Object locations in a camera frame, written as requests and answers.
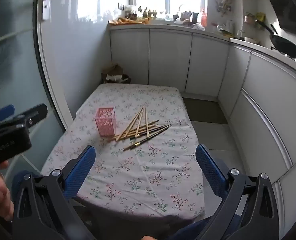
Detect black wok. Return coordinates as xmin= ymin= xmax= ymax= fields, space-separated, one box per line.
xmin=255 ymin=19 xmax=296 ymax=58

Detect orange packets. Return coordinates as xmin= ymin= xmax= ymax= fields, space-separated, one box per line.
xmin=109 ymin=17 xmax=148 ymax=26

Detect group of wooden chopsticks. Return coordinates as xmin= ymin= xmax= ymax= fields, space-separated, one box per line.
xmin=107 ymin=106 xmax=172 ymax=143

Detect brown paper bag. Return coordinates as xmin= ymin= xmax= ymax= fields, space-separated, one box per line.
xmin=101 ymin=64 xmax=132 ymax=84

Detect floral tablecloth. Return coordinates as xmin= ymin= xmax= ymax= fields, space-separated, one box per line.
xmin=40 ymin=84 xmax=206 ymax=222

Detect white kitchen cabinet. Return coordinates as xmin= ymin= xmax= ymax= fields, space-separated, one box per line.
xmin=110 ymin=26 xmax=296 ymax=230

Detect frosted glass sliding door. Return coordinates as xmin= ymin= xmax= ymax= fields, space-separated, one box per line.
xmin=0 ymin=0 xmax=66 ymax=178

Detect metal door handle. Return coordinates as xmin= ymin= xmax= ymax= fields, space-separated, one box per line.
xmin=32 ymin=0 xmax=56 ymax=21

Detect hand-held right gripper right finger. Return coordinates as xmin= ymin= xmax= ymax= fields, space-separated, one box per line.
xmin=195 ymin=144 xmax=279 ymax=240

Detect person's left hand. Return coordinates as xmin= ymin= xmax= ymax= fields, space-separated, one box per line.
xmin=0 ymin=159 xmax=14 ymax=223

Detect row of small windowsill ornaments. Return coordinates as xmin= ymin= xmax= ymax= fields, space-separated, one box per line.
xmin=124 ymin=5 xmax=163 ymax=19

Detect pink perforated holder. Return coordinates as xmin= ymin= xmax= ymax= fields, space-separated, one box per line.
xmin=95 ymin=107 xmax=116 ymax=137

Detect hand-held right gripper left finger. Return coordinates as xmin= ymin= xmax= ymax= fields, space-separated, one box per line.
xmin=12 ymin=145 xmax=96 ymax=240

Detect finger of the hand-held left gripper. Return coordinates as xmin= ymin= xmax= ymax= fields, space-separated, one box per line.
xmin=12 ymin=103 xmax=48 ymax=129
xmin=0 ymin=104 xmax=15 ymax=125

